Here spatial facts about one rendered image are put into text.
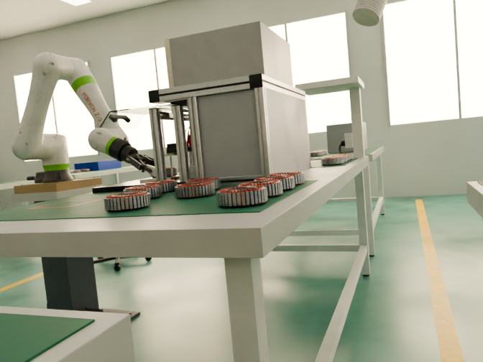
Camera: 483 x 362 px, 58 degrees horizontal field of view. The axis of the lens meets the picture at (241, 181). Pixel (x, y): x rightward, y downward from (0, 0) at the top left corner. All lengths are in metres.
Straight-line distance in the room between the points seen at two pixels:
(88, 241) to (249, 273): 0.31
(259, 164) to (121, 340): 1.17
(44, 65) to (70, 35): 6.42
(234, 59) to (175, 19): 5.84
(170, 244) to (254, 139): 0.80
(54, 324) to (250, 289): 0.44
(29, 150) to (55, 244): 1.41
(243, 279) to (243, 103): 0.86
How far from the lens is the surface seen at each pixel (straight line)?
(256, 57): 1.62
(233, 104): 1.53
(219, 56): 1.67
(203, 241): 0.74
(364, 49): 6.47
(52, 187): 2.27
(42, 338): 0.37
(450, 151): 6.37
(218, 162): 1.55
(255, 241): 0.70
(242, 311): 0.79
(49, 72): 2.20
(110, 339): 0.37
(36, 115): 2.26
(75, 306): 2.45
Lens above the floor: 0.88
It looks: 4 degrees down
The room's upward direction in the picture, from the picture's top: 5 degrees counter-clockwise
